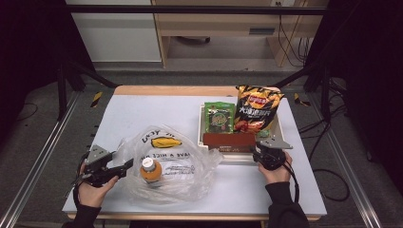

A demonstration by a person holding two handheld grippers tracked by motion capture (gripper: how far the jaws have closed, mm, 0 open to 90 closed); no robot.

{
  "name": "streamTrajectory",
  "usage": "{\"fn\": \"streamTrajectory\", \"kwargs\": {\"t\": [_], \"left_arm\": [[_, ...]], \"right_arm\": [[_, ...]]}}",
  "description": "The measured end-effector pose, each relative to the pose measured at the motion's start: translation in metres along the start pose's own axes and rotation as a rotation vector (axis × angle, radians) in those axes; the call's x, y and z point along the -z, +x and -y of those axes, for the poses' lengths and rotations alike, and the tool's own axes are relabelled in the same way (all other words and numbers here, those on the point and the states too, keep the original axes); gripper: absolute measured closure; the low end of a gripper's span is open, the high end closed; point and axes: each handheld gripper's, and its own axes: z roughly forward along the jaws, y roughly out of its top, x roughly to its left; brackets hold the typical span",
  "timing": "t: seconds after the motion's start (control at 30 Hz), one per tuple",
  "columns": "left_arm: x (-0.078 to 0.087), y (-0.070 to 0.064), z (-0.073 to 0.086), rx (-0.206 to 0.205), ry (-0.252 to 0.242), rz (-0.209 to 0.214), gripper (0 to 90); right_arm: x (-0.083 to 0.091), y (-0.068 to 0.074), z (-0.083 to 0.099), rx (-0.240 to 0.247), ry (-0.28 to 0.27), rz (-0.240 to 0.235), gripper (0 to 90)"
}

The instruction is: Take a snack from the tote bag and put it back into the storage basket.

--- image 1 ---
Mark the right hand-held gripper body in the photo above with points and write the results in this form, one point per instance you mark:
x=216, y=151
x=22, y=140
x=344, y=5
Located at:
x=272, y=156

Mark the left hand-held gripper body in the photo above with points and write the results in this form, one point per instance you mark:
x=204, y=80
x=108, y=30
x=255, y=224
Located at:
x=99, y=174

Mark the white plastic tray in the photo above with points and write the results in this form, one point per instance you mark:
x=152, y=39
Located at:
x=237, y=157

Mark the brown rectangular box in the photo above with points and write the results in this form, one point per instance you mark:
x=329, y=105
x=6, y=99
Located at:
x=228, y=142

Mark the black yellow chips bag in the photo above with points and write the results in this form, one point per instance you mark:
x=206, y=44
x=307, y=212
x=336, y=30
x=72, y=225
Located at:
x=256, y=107

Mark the green snack packet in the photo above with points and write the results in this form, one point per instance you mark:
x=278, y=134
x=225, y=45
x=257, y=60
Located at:
x=218, y=118

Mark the clear plastic shopping bag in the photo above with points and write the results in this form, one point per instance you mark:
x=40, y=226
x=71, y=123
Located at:
x=183, y=177

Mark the person's right hand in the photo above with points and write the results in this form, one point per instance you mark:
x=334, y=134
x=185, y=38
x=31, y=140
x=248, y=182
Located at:
x=278, y=176

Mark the person's left hand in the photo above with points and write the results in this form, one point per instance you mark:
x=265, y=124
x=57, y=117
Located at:
x=93, y=196

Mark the orange juice bottle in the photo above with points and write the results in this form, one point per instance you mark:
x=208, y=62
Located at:
x=151, y=172

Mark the yellow black floor tape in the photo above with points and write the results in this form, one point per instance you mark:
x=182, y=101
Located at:
x=96, y=99
x=299, y=100

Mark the white table mat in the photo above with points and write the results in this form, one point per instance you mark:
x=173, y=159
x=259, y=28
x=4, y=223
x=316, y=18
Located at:
x=152, y=110

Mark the black metal stand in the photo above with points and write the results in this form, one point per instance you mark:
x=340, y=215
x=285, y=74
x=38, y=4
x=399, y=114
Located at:
x=324, y=95
x=61, y=91

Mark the wooden table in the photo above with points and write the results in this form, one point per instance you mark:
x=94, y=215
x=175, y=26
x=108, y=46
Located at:
x=174, y=91

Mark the white cabinet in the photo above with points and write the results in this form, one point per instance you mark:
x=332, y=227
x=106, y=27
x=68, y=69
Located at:
x=117, y=38

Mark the wooden desk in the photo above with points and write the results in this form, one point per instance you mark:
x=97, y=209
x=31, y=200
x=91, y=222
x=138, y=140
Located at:
x=221, y=22

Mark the aluminium frame rail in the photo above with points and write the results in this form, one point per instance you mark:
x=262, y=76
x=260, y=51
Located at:
x=358, y=196
x=34, y=164

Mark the black horizontal frame bar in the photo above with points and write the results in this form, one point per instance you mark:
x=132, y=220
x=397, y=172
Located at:
x=190, y=9

